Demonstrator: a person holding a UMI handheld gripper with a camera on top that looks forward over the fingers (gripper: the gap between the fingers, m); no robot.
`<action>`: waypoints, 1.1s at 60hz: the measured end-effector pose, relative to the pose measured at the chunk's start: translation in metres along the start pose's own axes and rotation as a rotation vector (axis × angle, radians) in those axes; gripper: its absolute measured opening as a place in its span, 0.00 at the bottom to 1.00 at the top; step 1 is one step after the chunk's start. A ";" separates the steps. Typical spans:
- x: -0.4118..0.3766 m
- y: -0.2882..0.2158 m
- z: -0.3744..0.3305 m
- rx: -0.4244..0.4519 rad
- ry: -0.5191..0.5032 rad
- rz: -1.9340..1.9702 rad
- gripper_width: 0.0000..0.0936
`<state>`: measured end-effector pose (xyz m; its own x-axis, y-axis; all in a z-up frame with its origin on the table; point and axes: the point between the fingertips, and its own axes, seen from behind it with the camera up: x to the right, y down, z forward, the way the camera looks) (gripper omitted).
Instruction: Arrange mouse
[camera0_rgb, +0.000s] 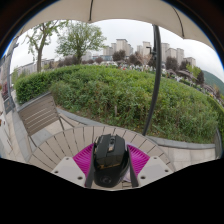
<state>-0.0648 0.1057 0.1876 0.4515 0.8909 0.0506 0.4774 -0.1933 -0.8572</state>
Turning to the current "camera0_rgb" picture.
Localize black computer mouse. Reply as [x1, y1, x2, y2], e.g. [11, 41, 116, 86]
[92, 133, 131, 188]

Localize group of apartment buildings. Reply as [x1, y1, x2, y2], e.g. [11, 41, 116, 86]
[101, 38, 198, 69]

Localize dark curved parasol pole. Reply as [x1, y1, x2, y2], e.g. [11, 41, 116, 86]
[142, 23, 163, 137]

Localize slatted wooden chair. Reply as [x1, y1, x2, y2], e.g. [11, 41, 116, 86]
[17, 92, 76, 148]

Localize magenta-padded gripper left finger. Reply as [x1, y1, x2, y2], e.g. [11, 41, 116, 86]
[51, 143, 96, 189]

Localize thin-trunked leaning tree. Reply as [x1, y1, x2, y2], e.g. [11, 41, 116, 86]
[23, 19, 68, 74]

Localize beige parasol canopy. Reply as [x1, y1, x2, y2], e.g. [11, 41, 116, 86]
[13, 0, 216, 51]

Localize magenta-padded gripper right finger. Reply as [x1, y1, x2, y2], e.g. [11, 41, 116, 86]
[126, 143, 174, 188]

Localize round-crowned green tree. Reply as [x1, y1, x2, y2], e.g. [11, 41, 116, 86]
[54, 20, 108, 65]

